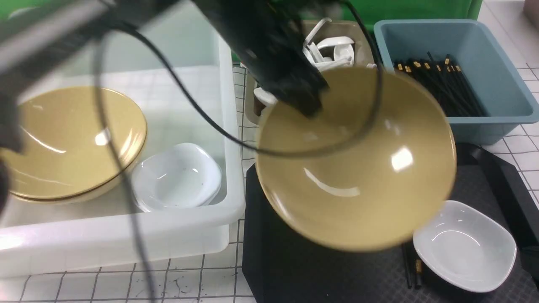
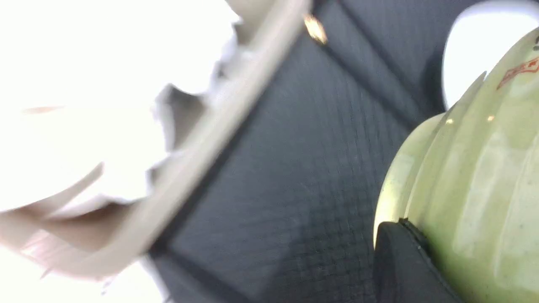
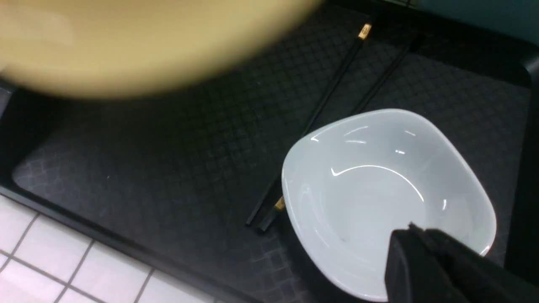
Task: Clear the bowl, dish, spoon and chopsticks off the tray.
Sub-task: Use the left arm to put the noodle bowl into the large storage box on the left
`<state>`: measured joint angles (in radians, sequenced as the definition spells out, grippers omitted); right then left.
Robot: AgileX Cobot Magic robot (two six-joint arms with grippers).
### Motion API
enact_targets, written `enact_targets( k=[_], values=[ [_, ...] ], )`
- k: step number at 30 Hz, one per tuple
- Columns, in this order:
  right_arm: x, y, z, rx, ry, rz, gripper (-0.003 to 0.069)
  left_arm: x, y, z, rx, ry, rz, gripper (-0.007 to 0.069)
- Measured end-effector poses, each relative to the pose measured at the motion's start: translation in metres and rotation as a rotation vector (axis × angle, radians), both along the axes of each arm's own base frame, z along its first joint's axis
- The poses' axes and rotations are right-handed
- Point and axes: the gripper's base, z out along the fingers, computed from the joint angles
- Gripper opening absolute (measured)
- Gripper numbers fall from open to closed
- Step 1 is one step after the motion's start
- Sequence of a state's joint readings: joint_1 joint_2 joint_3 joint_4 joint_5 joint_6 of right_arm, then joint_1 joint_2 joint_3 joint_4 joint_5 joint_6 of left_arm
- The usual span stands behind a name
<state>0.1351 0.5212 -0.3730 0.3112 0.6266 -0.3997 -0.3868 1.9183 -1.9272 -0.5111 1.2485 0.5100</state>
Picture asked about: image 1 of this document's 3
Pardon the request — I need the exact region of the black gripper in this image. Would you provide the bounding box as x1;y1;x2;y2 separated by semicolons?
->
194;0;327;118

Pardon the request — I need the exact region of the tan noodle bowl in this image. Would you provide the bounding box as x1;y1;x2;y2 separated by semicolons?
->
255;67;456;252

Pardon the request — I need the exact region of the white square sauce dish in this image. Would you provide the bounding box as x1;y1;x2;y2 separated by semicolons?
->
413;200;517;293

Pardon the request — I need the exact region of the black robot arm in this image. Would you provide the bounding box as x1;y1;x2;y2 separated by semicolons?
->
1;0;333;153

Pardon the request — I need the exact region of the tan bowl stacked upper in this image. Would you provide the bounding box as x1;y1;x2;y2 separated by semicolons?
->
1;86;147;199

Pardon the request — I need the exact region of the large white plastic tub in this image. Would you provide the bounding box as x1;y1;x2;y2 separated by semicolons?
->
1;2;245;278

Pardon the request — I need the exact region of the green backdrop cloth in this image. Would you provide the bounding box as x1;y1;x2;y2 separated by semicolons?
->
0;0;483;63

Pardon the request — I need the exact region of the white sauce dish in tub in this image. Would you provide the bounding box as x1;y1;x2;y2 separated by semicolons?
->
131;143;223;213

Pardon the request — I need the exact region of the bundle of black chopsticks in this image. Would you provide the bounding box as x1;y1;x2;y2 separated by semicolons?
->
393;52;488;117

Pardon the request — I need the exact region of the black serving tray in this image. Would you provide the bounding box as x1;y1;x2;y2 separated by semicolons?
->
242;143;538;303

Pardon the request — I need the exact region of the blue chopstick bin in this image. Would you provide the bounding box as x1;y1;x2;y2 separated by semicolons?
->
374;19;538;145

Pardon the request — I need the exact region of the white spoon long handle up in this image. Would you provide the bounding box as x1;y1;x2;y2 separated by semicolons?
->
303;17;332;47

